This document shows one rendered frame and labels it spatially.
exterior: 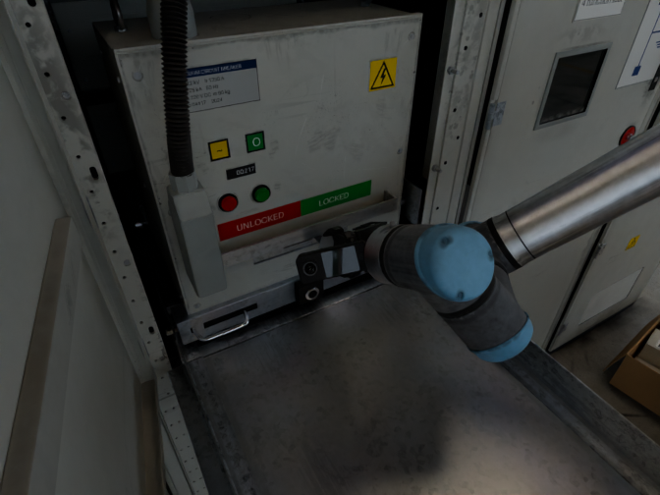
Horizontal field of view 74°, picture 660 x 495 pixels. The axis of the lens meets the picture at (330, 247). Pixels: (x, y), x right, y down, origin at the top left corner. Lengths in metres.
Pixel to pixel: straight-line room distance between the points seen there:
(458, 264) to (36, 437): 0.42
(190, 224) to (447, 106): 0.52
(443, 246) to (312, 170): 0.36
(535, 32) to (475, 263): 0.54
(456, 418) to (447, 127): 0.53
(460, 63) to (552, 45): 0.22
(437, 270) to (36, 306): 0.41
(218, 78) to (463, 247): 0.41
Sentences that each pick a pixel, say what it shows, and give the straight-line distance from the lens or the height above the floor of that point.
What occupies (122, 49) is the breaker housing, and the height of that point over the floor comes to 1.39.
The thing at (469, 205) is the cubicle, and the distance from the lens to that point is 1.04.
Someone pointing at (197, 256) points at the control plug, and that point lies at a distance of 0.66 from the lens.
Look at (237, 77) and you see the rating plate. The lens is 0.69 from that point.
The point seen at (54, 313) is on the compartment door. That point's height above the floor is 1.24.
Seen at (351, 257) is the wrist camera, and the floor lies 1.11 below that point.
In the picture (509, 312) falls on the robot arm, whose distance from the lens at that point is 0.61.
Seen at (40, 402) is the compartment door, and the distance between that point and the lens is 0.41.
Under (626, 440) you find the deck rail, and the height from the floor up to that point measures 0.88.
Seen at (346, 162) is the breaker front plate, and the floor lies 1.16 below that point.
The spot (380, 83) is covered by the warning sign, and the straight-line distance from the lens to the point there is 0.82.
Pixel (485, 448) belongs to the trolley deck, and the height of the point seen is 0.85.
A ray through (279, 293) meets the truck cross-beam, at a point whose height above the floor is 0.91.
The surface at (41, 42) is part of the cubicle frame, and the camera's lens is 0.60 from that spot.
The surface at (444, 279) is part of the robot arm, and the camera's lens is 0.52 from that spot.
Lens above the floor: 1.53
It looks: 37 degrees down
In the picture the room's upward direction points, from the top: straight up
